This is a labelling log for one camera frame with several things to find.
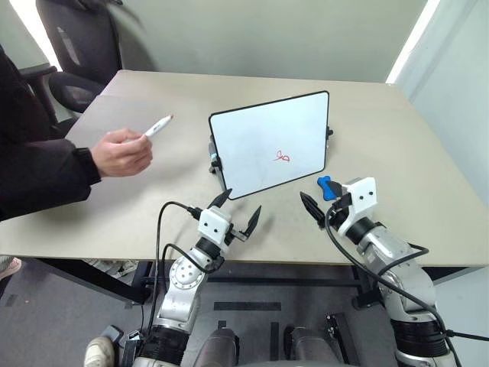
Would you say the blue whiteboard eraser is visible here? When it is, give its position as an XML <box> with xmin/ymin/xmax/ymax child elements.
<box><xmin>316</xmin><ymin>175</ymin><xmax>337</xmax><ymax>201</ymax></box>

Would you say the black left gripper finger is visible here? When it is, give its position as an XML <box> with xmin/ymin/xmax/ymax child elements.
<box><xmin>208</xmin><ymin>188</ymin><xmax>233</xmax><ymax>209</ymax></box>
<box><xmin>242</xmin><ymin>205</ymin><xmax>263</xmax><ymax>241</ymax></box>

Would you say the black office chair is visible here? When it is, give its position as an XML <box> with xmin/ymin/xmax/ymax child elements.
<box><xmin>22</xmin><ymin>0</ymin><xmax>144</xmax><ymax>127</ymax></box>

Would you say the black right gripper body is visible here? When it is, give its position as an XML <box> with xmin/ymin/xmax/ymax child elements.
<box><xmin>324</xmin><ymin>193</ymin><xmax>354</xmax><ymax>228</ymax></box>

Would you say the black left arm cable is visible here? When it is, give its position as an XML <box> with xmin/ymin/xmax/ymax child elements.
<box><xmin>147</xmin><ymin>201</ymin><xmax>226</xmax><ymax>333</ymax></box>

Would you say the grey floor pedal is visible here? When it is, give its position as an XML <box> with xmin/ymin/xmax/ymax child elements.
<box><xmin>101</xmin><ymin>324</ymin><xmax>124</xmax><ymax>347</ymax></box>

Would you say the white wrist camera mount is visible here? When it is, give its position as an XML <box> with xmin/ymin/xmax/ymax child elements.
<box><xmin>197</xmin><ymin>208</ymin><xmax>234</xmax><ymax>245</ymax></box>
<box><xmin>338</xmin><ymin>177</ymin><xmax>378</xmax><ymax>236</ymax></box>

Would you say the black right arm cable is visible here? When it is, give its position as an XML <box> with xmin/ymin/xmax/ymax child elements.
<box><xmin>324</xmin><ymin>208</ymin><xmax>489</xmax><ymax>367</ymax></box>

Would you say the white sneaker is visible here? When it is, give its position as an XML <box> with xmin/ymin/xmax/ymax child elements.
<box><xmin>83</xmin><ymin>336</ymin><xmax>116</xmax><ymax>367</ymax></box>

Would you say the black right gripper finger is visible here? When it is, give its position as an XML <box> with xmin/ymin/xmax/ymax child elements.
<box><xmin>329</xmin><ymin>182</ymin><xmax>351</xmax><ymax>201</ymax></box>
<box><xmin>300</xmin><ymin>190</ymin><xmax>327</xmax><ymax>230</ymax></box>

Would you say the black metal table frame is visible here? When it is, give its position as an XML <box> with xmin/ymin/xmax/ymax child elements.
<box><xmin>36</xmin><ymin>258</ymin><xmax>477</xmax><ymax>309</ymax></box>

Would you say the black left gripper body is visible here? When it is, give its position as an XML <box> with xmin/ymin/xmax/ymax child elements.
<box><xmin>224</xmin><ymin>223</ymin><xmax>248</xmax><ymax>246</ymax></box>

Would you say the white marker with red tip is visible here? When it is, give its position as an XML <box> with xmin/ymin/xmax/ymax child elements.
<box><xmin>143</xmin><ymin>113</ymin><xmax>175</xmax><ymax>139</ymax></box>

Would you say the black flat floor plate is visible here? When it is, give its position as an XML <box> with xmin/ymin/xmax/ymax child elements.
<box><xmin>324</xmin><ymin>312</ymin><xmax>360</xmax><ymax>366</ymax></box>

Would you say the black-framed whiteboard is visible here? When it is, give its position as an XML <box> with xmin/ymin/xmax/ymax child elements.
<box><xmin>209</xmin><ymin>90</ymin><xmax>330</xmax><ymax>201</ymax></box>

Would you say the person's bare hand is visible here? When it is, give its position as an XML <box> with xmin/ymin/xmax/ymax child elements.
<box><xmin>90</xmin><ymin>128</ymin><xmax>155</xmax><ymax>179</ymax></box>

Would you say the dark grey rounded shape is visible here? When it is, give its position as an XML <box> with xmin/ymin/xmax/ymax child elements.
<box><xmin>201</xmin><ymin>327</ymin><xmax>241</xmax><ymax>367</ymax></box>
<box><xmin>285</xmin><ymin>324</ymin><xmax>343</xmax><ymax>367</ymax></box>

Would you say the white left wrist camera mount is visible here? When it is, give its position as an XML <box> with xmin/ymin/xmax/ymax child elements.
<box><xmin>197</xmin><ymin>208</ymin><xmax>234</xmax><ymax>245</ymax></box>

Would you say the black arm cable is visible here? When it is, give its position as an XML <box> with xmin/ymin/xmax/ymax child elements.
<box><xmin>147</xmin><ymin>201</ymin><xmax>226</xmax><ymax>333</ymax></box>
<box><xmin>324</xmin><ymin>208</ymin><xmax>489</xmax><ymax>367</ymax></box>

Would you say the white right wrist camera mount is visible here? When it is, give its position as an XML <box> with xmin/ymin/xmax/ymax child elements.
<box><xmin>338</xmin><ymin>177</ymin><xmax>378</xmax><ymax>236</ymax></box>

